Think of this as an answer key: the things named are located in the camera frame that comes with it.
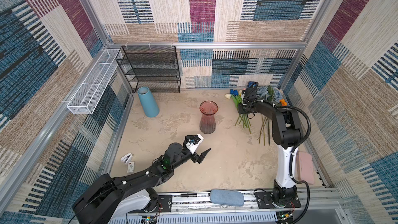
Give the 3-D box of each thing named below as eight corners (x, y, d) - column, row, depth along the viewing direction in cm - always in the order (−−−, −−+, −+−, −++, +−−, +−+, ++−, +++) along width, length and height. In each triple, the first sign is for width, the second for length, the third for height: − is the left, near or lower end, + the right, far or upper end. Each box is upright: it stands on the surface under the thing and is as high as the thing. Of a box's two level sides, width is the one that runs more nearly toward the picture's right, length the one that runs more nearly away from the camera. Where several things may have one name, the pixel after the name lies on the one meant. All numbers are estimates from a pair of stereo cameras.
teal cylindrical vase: (146, 117, 108) (135, 96, 91) (148, 108, 113) (139, 86, 96) (158, 117, 108) (149, 96, 91) (160, 108, 113) (152, 86, 96)
